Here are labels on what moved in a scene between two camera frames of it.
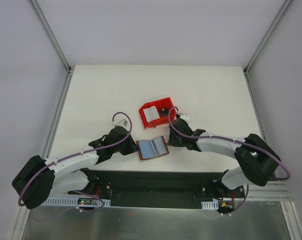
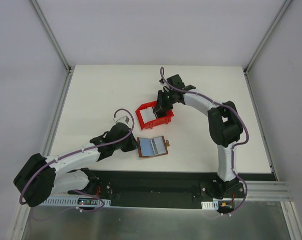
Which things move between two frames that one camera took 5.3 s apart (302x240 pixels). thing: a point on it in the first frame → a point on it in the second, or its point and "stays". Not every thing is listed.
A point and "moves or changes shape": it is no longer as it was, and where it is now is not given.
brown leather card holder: [149, 149] stays
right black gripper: [174, 139] → [161, 104]
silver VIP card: [146, 149] stays
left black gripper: [130, 145] stays
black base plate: [158, 189] stays
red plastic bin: [158, 112] moves or changes shape
